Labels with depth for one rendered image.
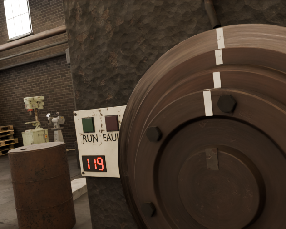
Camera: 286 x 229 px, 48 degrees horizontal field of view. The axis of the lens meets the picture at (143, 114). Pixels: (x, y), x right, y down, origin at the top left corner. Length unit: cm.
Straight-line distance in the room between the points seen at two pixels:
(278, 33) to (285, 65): 5
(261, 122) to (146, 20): 43
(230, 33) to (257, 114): 15
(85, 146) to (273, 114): 57
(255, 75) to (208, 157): 13
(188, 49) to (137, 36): 26
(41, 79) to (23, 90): 90
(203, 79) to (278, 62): 11
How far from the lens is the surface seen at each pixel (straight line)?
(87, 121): 85
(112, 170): 84
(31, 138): 866
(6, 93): 1154
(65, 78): 942
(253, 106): 43
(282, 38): 51
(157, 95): 56
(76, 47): 90
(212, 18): 67
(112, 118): 80
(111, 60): 82
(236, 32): 53
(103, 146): 84
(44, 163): 328
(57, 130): 924
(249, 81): 48
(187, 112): 46
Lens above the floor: 125
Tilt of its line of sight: 3 degrees down
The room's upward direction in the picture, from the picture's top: 7 degrees counter-clockwise
